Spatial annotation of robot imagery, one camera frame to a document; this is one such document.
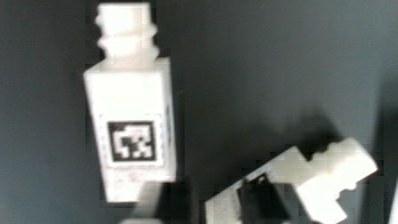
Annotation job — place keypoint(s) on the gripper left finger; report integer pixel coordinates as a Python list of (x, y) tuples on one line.
[(161, 207)]

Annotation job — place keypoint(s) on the white table leg with tag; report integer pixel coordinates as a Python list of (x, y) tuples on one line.
[(128, 91)]

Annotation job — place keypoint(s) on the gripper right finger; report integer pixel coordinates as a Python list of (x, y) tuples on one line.
[(270, 205)]

